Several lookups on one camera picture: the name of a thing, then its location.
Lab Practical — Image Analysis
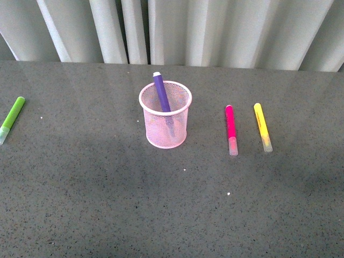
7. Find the pink mesh cup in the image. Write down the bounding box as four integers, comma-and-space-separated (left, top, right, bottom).
139, 81, 192, 149

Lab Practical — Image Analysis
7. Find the green marker pen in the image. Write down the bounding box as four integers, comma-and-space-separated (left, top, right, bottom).
1, 96, 26, 145

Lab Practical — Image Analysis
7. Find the yellow marker pen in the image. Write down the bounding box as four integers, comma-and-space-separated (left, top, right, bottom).
254, 103, 273, 153

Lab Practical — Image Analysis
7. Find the purple marker pen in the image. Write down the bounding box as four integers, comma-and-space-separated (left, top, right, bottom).
153, 71, 175, 140

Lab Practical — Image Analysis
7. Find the white pleated curtain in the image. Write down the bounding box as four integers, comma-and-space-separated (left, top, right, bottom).
1, 1, 343, 72

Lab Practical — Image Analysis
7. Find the pink marker pen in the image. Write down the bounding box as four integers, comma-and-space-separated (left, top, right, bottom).
225, 105, 239, 156

